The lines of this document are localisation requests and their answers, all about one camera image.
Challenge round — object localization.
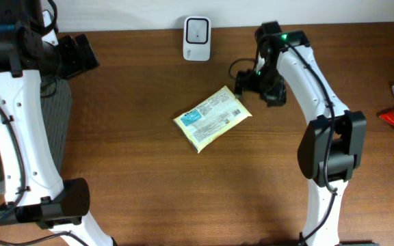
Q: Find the yellow snack bag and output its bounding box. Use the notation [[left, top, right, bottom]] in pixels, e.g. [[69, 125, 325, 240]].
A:
[[173, 86, 252, 153]]

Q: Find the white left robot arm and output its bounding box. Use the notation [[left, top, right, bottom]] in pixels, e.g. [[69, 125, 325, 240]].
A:
[[0, 1, 115, 245]]

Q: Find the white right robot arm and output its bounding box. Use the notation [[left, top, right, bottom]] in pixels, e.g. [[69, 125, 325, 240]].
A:
[[234, 21, 367, 246]]

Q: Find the white barcode scanner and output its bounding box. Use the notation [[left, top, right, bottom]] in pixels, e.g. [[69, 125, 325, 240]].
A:
[[183, 16, 211, 62]]

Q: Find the grey plastic mesh basket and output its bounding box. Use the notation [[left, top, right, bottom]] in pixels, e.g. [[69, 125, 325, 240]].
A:
[[0, 77, 73, 195]]

